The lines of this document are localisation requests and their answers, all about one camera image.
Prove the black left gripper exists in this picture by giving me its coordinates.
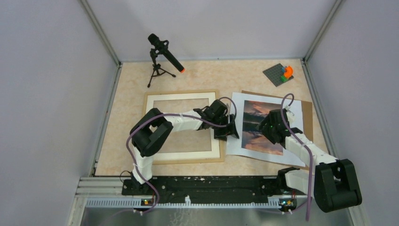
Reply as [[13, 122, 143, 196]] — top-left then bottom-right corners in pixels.
[[210, 114, 239, 142]]

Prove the white mat board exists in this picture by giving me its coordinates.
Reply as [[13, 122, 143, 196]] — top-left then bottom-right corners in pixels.
[[145, 92, 221, 162]]

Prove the sunset cloud photo print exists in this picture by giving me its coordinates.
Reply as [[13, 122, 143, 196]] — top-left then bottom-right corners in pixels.
[[241, 100, 283, 155]]

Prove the brown cardboard backing board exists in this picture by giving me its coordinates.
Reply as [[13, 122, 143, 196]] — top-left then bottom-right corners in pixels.
[[240, 90, 313, 170]]

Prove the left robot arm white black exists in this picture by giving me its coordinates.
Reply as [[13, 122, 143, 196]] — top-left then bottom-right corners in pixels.
[[126, 99, 239, 195]]

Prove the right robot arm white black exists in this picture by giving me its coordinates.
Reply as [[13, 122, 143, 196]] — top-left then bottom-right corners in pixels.
[[256, 109, 363, 213]]

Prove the grey building brick baseplate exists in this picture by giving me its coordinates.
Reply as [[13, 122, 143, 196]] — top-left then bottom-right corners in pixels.
[[263, 64, 284, 87]]

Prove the colourful toy brick stack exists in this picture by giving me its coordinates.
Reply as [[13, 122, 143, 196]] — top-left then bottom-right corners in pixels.
[[280, 66, 294, 83]]

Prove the black mini tripod stand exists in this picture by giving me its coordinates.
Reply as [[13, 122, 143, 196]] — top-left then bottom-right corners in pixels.
[[147, 48, 176, 88]]

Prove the black microphone orange tip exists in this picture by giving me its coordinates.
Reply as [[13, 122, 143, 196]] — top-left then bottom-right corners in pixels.
[[148, 33, 185, 73]]

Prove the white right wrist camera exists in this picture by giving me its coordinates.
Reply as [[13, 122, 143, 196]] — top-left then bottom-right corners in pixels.
[[285, 106, 295, 123]]

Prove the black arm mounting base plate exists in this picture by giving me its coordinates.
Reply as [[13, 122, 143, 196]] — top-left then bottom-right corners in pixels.
[[121, 176, 294, 204]]

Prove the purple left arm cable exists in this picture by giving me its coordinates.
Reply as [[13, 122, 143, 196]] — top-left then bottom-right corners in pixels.
[[125, 97, 238, 216]]

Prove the aluminium front rail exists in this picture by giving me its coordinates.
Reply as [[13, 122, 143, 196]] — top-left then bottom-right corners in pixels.
[[76, 177, 305, 211]]

